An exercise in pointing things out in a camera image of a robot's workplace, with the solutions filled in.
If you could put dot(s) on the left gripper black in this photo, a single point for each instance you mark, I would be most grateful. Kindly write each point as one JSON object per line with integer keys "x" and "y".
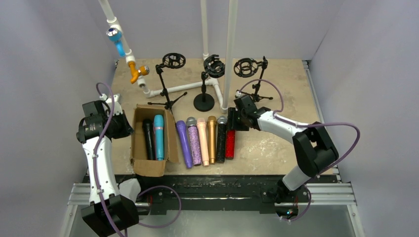
{"x": 121, "y": 124}

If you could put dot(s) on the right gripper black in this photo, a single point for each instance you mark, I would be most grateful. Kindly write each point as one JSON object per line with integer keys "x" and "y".
{"x": 233, "y": 118}

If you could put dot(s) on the black glitter microphone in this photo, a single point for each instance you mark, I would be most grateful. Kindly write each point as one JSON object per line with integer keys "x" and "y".
{"x": 221, "y": 139}

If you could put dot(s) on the red glitter microphone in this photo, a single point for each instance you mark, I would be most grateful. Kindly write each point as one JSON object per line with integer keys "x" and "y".
{"x": 230, "y": 144}

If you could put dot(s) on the gold microphone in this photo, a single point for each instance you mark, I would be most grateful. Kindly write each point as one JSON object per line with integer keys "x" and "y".
{"x": 212, "y": 124}

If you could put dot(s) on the black microphone orange end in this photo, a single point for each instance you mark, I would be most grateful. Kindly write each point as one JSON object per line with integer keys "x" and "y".
{"x": 147, "y": 127}

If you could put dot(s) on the pink microphone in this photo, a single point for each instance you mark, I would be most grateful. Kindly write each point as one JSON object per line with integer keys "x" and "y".
{"x": 202, "y": 131}

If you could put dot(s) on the light blue microphone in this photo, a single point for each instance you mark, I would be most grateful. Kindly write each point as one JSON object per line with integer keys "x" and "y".
{"x": 159, "y": 137}

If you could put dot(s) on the glitter purple microphone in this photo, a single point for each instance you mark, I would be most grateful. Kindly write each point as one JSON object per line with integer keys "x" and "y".
{"x": 193, "y": 133}

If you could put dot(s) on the brown cardboard box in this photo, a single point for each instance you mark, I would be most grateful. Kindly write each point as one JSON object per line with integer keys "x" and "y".
{"x": 139, "y": 159}

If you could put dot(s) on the black round-base mic stand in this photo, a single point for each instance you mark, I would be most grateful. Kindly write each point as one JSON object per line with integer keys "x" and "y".
{"x": 214, "y": 68}

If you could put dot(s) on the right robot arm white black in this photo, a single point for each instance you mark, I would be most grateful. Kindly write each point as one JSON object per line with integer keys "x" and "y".
{"x": 313, "y": 146}

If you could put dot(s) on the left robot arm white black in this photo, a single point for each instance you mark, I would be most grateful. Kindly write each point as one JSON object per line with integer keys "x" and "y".
{"x": 109, "y": 210}

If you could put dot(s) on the orange toy microphone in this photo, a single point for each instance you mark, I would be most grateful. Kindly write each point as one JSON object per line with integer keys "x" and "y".
{"x": 136, "y": 73}

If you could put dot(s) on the blue toy microphone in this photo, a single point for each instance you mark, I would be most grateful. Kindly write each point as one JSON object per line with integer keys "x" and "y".
{"x": 115, "y": 36}

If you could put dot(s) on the white PVC pipe frame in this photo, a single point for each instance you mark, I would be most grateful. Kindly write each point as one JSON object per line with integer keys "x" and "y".
{"x": 224, "y": 81}

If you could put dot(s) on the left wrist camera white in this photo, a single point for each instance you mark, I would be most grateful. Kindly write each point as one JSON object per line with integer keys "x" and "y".
{"x": 113, "y": 101}

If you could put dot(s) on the black table edge rail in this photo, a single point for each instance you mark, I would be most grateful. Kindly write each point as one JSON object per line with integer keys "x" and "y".
{"x": 213, "y": 193}

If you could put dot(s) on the aluminium frame rail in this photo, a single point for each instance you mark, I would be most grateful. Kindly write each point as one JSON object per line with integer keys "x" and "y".
{"x": 325, "y": 190}

